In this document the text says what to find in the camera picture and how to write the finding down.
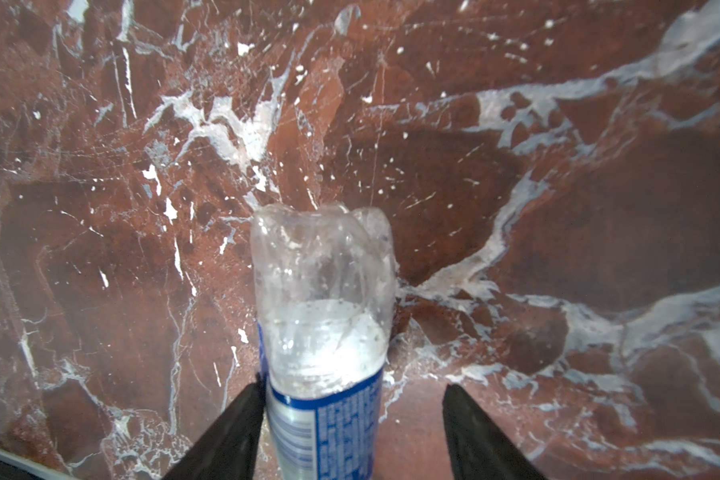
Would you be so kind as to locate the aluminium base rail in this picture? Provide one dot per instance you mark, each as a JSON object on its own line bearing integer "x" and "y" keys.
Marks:
{"x": 15, "y": 467}

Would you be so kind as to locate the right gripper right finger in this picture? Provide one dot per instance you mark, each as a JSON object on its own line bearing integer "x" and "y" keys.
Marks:
{"x": 477, "y": 447}

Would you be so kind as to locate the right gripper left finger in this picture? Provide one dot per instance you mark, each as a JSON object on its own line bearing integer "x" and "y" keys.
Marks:
{"x": 228, "y": 448}

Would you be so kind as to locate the small bottle blue cap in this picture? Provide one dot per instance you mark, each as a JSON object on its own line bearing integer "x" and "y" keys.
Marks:
{"x": 325, "y": 285}

